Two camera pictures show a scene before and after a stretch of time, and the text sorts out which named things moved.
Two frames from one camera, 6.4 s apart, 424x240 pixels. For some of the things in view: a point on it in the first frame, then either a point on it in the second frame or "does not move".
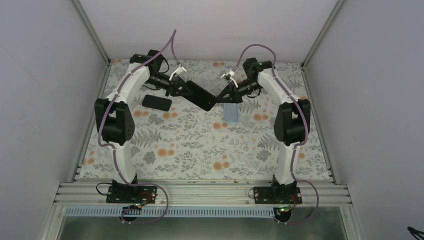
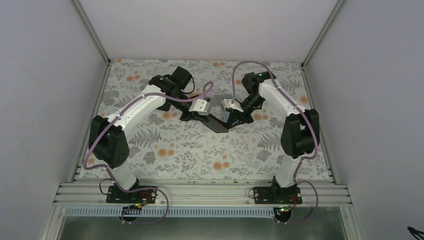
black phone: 202,97 -> 216,125
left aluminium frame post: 91,31 does not move
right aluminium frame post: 337,6 does not move
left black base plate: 142,194 does not move
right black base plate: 267,195 does not move
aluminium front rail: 201,193 does not move
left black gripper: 174,87 -> 194,115
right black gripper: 237,97 -> 236,115
